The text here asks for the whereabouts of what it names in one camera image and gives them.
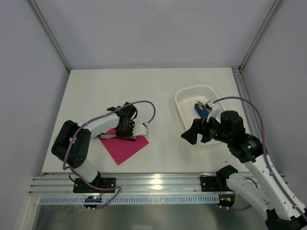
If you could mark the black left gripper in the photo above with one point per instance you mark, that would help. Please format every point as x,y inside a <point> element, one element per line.
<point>125,131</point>

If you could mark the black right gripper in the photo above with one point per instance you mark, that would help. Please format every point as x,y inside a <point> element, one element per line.
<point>205,131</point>

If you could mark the purple metal spoon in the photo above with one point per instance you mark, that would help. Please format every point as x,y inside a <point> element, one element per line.
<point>127,138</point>

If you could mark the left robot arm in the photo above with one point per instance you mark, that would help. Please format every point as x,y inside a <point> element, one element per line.
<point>72,143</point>

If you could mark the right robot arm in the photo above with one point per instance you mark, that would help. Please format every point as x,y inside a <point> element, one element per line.
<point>274,201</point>

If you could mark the pink paper napkin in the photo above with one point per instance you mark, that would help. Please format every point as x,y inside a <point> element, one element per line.
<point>121,150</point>

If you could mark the blue packet in basket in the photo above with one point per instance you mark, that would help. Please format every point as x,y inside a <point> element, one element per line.
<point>201,110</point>

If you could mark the white perforated plastic basket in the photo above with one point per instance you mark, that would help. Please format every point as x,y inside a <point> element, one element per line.
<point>185,100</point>

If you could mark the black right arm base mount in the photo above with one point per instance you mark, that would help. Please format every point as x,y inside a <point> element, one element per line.
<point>208,183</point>

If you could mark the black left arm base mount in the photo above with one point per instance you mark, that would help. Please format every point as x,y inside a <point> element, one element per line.
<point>101,185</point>

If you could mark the slotted cable duct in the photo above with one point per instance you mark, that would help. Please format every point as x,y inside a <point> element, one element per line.
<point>130,199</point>

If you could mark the aluminium frame rail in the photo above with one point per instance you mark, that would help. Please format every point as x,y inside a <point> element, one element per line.
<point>130,183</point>

